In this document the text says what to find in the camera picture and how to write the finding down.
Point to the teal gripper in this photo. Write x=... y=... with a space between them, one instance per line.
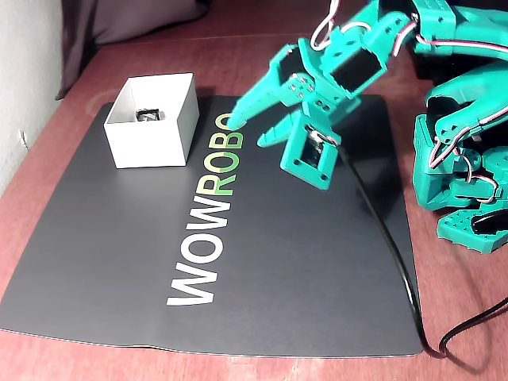
x=298 y=90

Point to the small black battery pack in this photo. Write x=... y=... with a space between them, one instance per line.
x=151 y=115

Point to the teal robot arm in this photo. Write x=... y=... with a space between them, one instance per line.
x=468 y=24

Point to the white open cardboard box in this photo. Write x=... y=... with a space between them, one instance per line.
x=151 y=147

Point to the grey fabric curtain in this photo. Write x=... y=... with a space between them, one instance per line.
x=119 y=20

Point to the black WOWROBO printed mat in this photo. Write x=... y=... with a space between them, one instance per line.
x=119 y=238

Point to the teal wrist camera module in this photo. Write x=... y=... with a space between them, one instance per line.
x=293 y=162

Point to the teal robot base plate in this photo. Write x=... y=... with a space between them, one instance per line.
x=456 y=230

